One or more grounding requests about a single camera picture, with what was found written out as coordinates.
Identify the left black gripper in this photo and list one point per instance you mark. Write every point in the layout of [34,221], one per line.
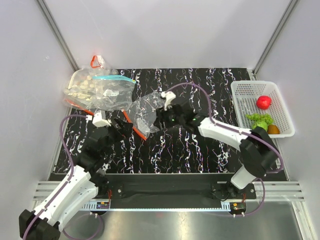
[125,130]

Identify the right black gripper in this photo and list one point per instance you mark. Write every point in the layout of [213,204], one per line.
[161,115]

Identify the clear bag orange zipper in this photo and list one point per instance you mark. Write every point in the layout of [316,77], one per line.
[142,113]

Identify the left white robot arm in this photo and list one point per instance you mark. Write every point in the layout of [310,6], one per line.
[82,183]

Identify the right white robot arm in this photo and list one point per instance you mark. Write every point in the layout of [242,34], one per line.
[258,152]

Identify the clear bag teal zipper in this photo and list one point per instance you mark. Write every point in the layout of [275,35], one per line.
[112,92]

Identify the bag of round biscuits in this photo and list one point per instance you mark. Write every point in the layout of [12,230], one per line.
[81,92]

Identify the small bag orange zipper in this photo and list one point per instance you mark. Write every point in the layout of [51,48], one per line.
[98,62]

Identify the white plastic basket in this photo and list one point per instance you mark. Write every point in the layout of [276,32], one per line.
[255,100]

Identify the green leafy vegetable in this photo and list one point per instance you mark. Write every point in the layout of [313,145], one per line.
[260,117]

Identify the green round fruit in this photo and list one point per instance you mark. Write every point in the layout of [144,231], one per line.
[260,123]

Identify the red apple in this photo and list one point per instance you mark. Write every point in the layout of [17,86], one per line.
[263,102]

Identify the brown kiwi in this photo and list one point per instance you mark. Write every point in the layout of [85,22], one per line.
[273,130]

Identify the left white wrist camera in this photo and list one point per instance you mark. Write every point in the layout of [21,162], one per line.
[99,119]

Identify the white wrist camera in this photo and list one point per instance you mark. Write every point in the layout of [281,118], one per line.
[169,96]
[99,119]

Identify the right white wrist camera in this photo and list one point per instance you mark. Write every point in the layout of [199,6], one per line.
[169,96]

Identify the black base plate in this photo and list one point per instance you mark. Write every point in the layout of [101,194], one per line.
[172,187]

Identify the white slotted cable duct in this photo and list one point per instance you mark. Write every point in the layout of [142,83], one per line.
[193,206]

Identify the front aluminium rail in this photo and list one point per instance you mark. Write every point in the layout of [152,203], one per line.
[275,191]

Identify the left aluminium frame post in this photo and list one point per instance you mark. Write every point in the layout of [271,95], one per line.
[46,12]

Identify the aluminium frame post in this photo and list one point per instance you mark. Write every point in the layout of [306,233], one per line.
[46,12]
[275,35]

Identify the right aluminium frame post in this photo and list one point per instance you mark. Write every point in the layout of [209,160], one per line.
[275,35]

